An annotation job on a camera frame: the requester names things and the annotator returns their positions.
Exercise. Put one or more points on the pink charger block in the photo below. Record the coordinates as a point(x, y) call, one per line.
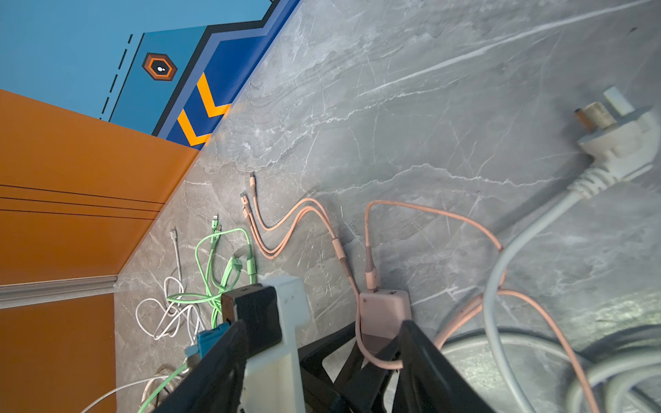
point(382, 314)

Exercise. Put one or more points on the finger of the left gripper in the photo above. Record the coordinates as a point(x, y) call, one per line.
point(361, 387)
point(326, 367)

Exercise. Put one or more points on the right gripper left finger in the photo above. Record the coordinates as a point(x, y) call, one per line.
point(215, 385)

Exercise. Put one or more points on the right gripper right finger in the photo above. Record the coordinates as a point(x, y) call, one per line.
point(428, 382)

